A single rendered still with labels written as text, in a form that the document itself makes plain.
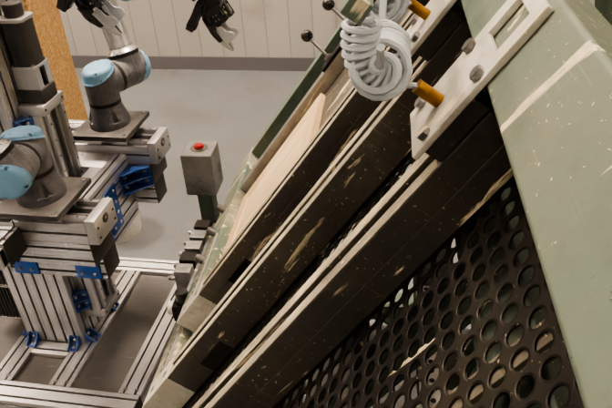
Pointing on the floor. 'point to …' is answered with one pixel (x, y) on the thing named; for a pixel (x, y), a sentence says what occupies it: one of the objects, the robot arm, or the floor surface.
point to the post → (209, 208)
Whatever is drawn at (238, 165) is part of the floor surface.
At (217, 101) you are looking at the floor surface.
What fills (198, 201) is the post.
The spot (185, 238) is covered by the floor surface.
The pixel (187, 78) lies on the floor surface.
